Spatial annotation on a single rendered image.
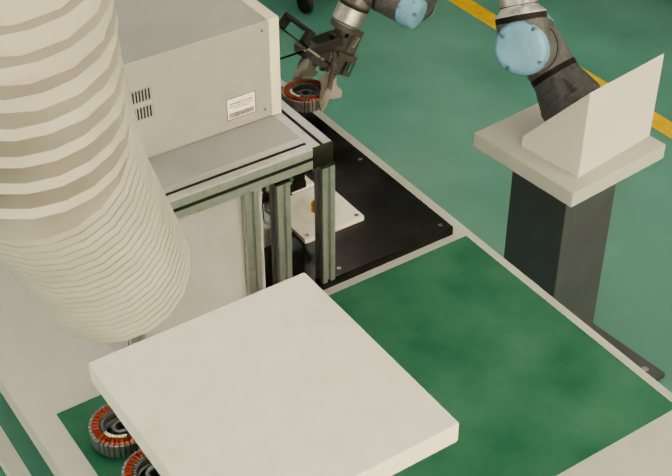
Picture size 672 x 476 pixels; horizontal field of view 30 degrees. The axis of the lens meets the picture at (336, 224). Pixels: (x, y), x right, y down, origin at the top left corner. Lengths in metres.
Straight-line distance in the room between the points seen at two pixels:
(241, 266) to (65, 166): 1.41
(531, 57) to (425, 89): 1.87
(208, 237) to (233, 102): 0.25
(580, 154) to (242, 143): 0.88
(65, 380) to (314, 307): 0.73
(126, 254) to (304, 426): 0.58
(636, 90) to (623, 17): 2.32
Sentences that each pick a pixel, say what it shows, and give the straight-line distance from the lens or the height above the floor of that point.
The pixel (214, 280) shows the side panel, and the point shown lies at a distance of 2.33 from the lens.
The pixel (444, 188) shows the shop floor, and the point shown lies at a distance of 4.11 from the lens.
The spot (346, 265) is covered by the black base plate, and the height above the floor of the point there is 0.77.
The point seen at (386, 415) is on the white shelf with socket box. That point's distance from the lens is 1.63.
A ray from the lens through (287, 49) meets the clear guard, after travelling 2.69.
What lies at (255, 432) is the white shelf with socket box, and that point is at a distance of 1.62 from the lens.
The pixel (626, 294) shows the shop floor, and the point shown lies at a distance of 3.76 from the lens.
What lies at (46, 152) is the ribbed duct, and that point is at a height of 1.87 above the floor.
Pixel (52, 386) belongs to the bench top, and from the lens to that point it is 2.38.
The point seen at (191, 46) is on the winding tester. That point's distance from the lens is 2.21.
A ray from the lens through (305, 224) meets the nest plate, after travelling 2.64.
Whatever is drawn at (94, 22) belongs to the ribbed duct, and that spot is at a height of 1.97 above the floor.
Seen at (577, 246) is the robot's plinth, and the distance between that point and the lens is 3.11.
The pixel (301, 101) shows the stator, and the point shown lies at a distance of 2.95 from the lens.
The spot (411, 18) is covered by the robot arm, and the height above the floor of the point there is 1.03.
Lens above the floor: 2.38
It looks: 37 degrees down
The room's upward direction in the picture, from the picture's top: straight up
